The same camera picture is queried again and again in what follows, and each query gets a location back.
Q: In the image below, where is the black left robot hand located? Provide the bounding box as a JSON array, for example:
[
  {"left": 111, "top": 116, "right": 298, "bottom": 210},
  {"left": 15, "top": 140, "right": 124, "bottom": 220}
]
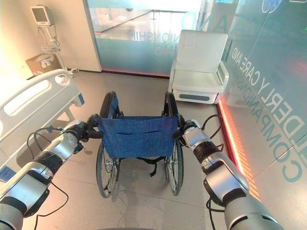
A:
[{"left": 86, "top": 114, "right": 105, "bottom": 140}]

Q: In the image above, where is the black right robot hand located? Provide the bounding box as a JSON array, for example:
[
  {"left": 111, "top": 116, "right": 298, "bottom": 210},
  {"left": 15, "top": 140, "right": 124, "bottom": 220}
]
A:
[{"left": 173, "top": 114, "right": 186, "bottom": 140}]

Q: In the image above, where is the blue fabric wheelchair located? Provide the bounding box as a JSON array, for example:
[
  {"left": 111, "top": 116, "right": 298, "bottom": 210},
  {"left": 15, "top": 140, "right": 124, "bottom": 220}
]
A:
[{"left": 95, "top": 91, "right": 185, "bottom": 199}]

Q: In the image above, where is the white hospital bed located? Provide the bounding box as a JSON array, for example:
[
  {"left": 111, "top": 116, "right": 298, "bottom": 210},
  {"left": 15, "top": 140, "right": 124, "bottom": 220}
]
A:
[{"left": 0, "top": 69, "right": 85, "bottom": 168}]

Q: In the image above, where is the white armchair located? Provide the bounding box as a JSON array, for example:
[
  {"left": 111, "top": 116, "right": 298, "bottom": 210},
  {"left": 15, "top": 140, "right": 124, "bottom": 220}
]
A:
[{"left": 168, "top": 29, "right": 230, "bottom": 105}]

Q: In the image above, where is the brown cardboard box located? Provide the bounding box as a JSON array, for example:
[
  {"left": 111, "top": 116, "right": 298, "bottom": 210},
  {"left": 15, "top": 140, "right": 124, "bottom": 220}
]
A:
[{"left": 25, "top": 54, "right": 62, "bottom": 77}]

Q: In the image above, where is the white monitor stand with basket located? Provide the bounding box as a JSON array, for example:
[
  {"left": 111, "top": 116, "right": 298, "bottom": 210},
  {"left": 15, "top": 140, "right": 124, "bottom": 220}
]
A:
[{"left": 37, "top": 23, "right": 79, "bottom": 73}]

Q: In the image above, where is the white patient monitor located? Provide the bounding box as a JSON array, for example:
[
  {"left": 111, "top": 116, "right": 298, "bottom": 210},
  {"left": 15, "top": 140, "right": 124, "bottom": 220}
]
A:
[{"left": 31, "top": 6, "right": 52, "bottom": 26}]

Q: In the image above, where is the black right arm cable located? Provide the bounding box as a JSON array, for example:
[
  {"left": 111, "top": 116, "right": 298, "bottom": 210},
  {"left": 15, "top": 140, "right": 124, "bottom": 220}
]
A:
[{"left": 202, "top": 114, "right": 225, "bottom": 147}]

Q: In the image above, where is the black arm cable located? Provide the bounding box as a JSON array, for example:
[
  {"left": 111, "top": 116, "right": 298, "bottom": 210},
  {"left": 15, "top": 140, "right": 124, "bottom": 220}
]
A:
[
  {"left": 202, "top": 114, "right": 225, "bottom": 147},
  {"left": 24, "top": 128, "right": 69, "bottom": 230}
]

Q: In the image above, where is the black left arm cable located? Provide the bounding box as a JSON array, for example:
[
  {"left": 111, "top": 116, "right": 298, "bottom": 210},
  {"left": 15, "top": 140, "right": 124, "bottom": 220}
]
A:
[{"left": 24, "top": 128, "right": 69, "bottom": 230}]

